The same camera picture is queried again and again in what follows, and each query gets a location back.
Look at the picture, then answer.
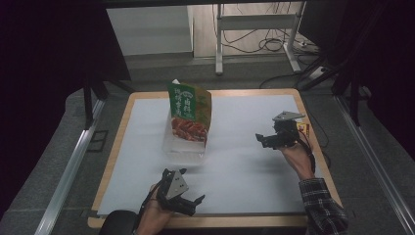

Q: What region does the person's right hand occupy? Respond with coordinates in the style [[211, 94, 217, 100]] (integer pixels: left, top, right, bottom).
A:
[[278, 140, 317, 181]]

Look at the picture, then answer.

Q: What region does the white metal desk frame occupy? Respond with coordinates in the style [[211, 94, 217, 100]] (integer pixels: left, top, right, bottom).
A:
[[214, 2, 306, 76]]

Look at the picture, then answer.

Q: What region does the hand-held gripper black cable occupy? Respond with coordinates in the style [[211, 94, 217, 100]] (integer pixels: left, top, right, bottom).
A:
[[297, 129, 318, 174], [138, 180, 164, 217]]

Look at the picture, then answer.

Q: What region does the dark curtain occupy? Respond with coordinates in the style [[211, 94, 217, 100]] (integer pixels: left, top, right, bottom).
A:
[[0, 0, 132, 218], [298, 0, 415, 162]]

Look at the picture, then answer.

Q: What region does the black floor plate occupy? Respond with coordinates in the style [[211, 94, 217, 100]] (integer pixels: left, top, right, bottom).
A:
[[86, 129, 110, 154]]

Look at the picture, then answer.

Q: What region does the white panel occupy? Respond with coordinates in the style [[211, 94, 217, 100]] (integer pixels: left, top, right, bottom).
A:
[[107, 5, 195, 57]]

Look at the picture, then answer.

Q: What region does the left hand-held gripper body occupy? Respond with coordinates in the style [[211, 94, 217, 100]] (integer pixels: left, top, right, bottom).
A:
[[156, 167, 198, 217]]

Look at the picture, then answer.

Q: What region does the white table mat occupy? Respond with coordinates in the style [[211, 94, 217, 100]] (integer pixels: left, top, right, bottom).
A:
[[96, 94, 317, 217]]

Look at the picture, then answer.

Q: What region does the aluminium floor rail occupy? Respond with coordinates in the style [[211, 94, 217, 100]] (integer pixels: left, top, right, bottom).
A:
[[33, 99, 106, 235], [335, 95, 415, 235]]

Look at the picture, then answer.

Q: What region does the left hand-held gripper black cable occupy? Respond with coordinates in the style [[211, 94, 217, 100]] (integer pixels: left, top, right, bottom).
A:
[[138, 180, 164, 217]]

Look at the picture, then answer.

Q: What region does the thin black floor cable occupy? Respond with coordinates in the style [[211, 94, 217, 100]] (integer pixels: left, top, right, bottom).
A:
[[305, 106, 332, 169]]

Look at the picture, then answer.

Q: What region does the red and green snack packet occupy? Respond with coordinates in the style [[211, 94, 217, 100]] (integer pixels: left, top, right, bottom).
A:
[[166, 78, 213, 148]]

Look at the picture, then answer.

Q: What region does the white power strip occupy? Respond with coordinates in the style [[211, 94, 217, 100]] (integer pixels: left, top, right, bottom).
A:
[[307, 66, 328, 81]]

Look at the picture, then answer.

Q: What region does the clear plastic storage box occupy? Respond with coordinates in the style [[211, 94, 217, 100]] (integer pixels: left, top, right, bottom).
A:
[[161, 107, 209, 166]]

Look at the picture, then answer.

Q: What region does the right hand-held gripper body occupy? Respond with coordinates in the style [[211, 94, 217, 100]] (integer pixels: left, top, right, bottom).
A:
[[264, 111, 307, 151]]

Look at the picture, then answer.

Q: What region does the person's left hand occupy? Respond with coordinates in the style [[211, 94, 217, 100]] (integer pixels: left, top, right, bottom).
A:
[[136, 184, 174, 235]]

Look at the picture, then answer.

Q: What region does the black metal stand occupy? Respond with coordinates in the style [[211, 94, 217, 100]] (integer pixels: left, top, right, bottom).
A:
[[299, 53, 364, 127], [82, 73, 135, 129]]

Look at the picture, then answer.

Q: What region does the right hand-held gripper black cable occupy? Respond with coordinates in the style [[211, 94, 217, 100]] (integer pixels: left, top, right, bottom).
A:
[[297, 129, 318, 174]]

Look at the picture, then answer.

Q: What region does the tangle of black floor cables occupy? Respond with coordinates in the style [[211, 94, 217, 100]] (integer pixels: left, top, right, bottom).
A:
[[211, 2, 322, 57]]

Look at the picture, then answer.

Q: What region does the black rounded object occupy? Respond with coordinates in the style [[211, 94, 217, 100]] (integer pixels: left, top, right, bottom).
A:
[[99, 210, 139, 235]]

